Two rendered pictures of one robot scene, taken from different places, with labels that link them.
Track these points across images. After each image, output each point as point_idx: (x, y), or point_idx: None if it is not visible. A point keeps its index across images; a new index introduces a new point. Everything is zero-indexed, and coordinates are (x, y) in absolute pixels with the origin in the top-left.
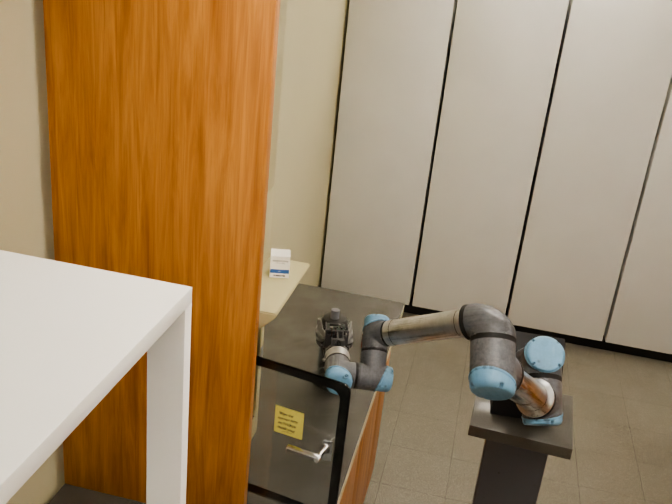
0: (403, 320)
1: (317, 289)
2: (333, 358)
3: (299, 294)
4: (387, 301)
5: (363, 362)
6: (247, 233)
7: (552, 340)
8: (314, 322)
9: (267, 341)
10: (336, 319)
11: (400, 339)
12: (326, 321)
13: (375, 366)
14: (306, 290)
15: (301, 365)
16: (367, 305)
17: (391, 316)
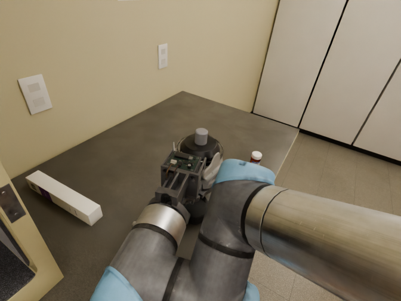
0: (318, 214)
1: (230, 108)
2: (132, 240)
3: (214, 110)
4: (284, 125)
5: (191, 270)
6: None
7: None
8: (215, 135)
9: (163, 147)
10: (201, 144)
11: (295, 269)
12: (185, 146)
13: (213, 297)
14: (221, 108)
15: None
16: (266, 126)
17: (285, 139)
